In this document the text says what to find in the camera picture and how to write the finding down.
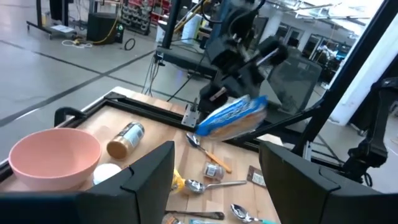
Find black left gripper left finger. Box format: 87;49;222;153
0;141;175;224

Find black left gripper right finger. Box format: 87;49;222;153
259;141;398;224

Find white-lidded jar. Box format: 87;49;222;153
92;162;123;186

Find blue yellow noodle packet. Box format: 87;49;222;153
195;94;269;143

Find gold-lidded spice jar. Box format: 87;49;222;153
106;121;146;161

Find orange-handled silver spoon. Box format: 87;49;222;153
185;131;233;174

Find black-handled spoon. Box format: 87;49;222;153
164;210;226;221

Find all-metal silver spoon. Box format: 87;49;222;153
184;179;248;195

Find silver noodle packet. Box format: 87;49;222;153
188;218;220;224

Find mesh office chair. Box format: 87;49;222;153
259;46;323;124

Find pink bowl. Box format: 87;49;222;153
8;127;103;192

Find black side table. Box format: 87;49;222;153
155;45;219;79

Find brown packet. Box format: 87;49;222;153
246;165;267;189

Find white roll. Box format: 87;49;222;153
181;14;203;45

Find black rig support beam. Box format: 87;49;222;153
291;0;398;156

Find black equipment box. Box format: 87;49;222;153
86;12;124;44

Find black rolling stand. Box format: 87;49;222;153
26;0;78;40

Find teal-handled spoon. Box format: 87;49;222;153
230;203;278;224

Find side table cables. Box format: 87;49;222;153
141;52;166;96

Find black cable loop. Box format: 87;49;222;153
124;37;136;52

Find yellow floor cable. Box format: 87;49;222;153
73;12;121;46

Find white floor cable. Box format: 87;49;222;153
61;39;94;49

